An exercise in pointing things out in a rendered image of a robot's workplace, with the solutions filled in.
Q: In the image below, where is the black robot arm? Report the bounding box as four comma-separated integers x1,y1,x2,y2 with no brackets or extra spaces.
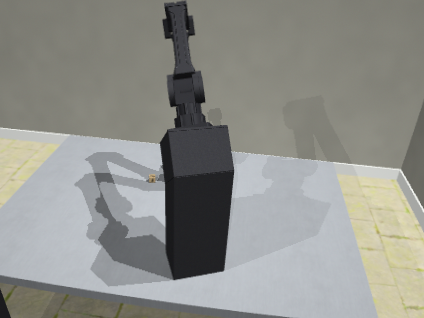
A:
162,0,213,129

